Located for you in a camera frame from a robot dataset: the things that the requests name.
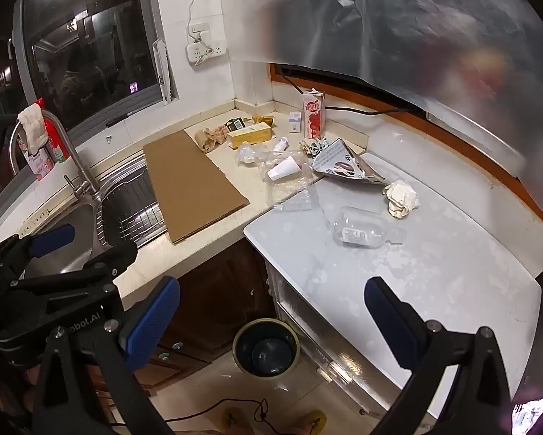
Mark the translucent plastic sheet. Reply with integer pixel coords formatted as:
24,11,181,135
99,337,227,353
244,0,543,211

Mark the brown paper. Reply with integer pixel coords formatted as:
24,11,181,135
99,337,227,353
194,125,229,154

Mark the wire dish rack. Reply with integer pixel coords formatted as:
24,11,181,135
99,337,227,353
100,176,166,248

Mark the stainless steel faucet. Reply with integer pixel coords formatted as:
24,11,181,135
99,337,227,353
9,109,101,196

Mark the thin black floor cable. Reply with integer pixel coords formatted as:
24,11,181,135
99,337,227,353
108,397,299,435

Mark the red bottle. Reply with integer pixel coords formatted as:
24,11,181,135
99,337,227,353
35,99,71,164

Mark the crumpled white paper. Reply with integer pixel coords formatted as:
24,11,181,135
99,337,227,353
383,179,421,219

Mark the pink packet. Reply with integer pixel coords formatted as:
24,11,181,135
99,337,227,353
24,138,55,182

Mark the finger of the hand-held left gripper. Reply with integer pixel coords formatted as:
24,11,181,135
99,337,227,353
0,224,76,282
9,239,139,291

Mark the clear plastic box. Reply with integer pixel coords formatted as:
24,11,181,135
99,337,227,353
333,206,406,249

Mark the silver snack bag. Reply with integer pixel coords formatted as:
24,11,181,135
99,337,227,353
310,138,390,186

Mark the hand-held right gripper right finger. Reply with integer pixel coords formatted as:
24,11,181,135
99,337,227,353
364,276,512,435

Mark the dark glass window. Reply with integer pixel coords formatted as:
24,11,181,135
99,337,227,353
12,0,180,146

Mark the round trash bin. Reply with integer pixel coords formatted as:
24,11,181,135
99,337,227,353
231,318,301,378

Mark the yellow and white box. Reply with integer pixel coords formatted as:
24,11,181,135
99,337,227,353
226,123,272,150

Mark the brown cardboard sheet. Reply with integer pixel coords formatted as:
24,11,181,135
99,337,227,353
143,129,251,245

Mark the white power strip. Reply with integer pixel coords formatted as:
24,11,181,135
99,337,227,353
185,38,229,66

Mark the brown wooden cabinet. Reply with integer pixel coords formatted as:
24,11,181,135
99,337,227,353
138,239,282,393

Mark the white paper cup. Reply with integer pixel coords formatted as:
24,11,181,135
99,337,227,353
266,156,302,182

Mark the yellow slipper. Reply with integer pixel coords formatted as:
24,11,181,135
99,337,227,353
221,408,254,435
289,410,329,435

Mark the clear plastic bag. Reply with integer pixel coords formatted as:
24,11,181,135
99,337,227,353
234,142,277,169

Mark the clear plastic tray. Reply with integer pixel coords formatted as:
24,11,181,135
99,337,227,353
265,170,320,212

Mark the red milk carton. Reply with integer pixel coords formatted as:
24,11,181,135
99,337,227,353
301,88,327,141

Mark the stainless steel sink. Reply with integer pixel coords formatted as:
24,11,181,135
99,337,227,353
0,156,169,282

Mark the white plastic bar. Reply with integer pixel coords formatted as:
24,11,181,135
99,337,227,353
152,39,172,101

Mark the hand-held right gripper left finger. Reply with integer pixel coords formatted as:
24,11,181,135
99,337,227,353
30,275,181,435

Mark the white rag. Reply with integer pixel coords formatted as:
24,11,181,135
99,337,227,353
17,103,50,155

